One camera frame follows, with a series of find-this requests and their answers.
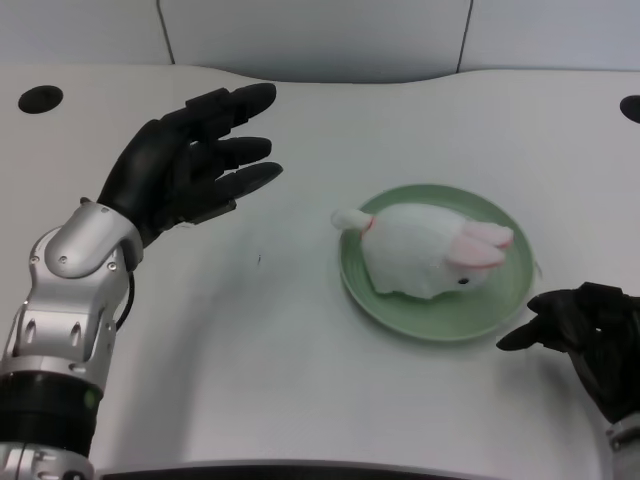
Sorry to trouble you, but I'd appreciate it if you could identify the white rabbit plush doll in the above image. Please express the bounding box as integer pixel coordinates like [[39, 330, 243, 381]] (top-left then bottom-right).
[[330, 202, 514, 300]]

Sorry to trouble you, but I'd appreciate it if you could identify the green round plate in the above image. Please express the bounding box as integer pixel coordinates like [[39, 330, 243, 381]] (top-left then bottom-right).
[[339, 184, 535, 343]]

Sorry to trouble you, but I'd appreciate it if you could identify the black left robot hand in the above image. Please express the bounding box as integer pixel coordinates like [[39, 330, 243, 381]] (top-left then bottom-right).
[[96, 82, 285, 250]]

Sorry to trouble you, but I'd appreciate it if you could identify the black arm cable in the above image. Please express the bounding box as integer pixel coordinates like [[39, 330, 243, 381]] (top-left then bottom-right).
[[113, 269, 136, 331]]

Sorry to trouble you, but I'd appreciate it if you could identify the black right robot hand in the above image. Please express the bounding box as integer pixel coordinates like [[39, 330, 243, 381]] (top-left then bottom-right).
[[495, 281, 640, 426]]

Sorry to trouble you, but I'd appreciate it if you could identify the black table cable grommet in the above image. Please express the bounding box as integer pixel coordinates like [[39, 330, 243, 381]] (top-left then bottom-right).
[[619, 94, 640, 124], [18, 85, 65, 114]]

